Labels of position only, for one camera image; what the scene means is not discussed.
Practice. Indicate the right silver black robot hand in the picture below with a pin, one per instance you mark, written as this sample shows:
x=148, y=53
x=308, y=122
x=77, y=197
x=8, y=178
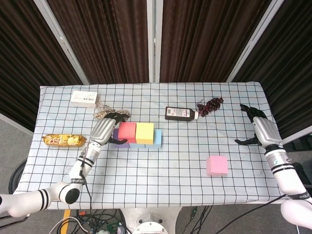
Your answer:
x=267, y=131

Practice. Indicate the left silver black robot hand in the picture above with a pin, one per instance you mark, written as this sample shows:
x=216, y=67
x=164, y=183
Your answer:
x=103, y=129

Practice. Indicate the red foam cube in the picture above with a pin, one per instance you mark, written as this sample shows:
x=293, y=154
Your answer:
x=128, y=131

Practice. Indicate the purple foam cube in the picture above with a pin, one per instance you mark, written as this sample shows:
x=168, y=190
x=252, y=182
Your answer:
x=123, y=145

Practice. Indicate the yellow foam cube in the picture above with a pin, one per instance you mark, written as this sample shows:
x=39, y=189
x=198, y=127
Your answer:
x=145, y=132

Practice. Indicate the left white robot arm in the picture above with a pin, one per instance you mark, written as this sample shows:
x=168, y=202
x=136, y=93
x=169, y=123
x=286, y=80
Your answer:
x=83, y=165

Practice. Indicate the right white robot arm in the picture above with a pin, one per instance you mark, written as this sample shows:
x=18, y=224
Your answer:
x=285, y=175

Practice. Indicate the pink foam cube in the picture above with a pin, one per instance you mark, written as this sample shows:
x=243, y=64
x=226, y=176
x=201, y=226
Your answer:
x=217, y=165

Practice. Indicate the white cardboard box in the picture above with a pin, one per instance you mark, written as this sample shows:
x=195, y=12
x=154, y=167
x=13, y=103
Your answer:
x=84, y=98

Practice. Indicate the gold snack package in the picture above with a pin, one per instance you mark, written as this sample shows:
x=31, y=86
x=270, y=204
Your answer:
x=63, y=140

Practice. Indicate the black floor equipment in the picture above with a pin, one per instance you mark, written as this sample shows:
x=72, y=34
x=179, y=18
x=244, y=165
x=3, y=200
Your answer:
x=307, y=175

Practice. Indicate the dark red grape bunch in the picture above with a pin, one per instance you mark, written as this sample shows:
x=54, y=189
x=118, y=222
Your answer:
x=212, y=104

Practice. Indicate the black-checked pale blue tablecloth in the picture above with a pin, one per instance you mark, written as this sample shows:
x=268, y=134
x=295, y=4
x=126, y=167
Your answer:
x=156, y=175

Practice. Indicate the dark brown curtain panel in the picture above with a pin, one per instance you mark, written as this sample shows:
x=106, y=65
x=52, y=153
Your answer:
x=290, y=61
x=24, y=61
x=202, y=36
x=104, y=36

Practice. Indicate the dark brown labelled bottle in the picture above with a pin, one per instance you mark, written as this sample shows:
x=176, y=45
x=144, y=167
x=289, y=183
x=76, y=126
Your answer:
x=178, y=113

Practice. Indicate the green circuit board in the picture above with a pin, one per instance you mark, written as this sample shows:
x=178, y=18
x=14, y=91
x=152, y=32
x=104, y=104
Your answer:
x=113, y=226

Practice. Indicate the black round wheel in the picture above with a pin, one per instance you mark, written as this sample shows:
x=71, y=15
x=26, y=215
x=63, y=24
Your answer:
x=14, y=178

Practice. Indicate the white partition base rail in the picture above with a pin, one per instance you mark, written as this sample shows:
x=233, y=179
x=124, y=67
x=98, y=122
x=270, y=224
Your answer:
x=14, y=123
x=299, y=137

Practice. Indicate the white partition frame post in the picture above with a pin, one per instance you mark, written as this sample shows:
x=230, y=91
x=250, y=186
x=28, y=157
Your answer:
x=154, y=36
x=61, y=41
x=256, y=39

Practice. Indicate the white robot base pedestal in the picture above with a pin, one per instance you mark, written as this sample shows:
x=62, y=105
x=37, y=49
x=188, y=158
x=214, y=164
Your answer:
x=151, y=226

